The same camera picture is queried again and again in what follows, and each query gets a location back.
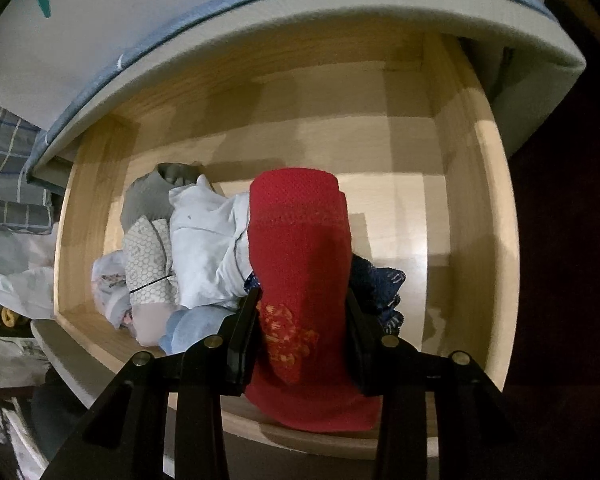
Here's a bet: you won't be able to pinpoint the pale floral underwear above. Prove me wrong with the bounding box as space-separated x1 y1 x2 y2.
91 252 133 331

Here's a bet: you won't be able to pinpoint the grey-fronted wooden drawer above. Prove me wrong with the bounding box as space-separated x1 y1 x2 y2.
30 27 521 461

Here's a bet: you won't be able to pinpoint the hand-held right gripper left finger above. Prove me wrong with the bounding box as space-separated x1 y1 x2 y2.
45 287 263 480

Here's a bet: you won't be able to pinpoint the light blue underwear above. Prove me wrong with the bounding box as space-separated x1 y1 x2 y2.
157 305 238 356

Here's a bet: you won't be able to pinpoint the navy patterned sock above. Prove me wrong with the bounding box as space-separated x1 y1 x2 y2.
244 255 407 336

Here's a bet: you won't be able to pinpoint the honeycomb patterned sock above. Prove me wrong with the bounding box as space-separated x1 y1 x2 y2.
124 216 181 308

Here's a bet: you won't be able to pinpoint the pink underwear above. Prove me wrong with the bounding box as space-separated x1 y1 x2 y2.
130 302 176 348

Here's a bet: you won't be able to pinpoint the grey rolled socks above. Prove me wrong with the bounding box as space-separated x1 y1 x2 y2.
119 162 216 233

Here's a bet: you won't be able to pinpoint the red sock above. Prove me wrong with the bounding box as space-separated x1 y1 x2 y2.
242 166 381 433

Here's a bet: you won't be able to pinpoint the grey plaid bedding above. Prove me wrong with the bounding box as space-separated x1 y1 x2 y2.
0 97 66 236

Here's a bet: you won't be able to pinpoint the white rolled socks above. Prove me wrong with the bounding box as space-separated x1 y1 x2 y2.
169 175 253 311

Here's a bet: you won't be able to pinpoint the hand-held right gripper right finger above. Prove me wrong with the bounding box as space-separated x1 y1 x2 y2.
345 290 526 480

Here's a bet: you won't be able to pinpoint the grey nightstand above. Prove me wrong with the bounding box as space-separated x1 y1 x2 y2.
27 0 588 186

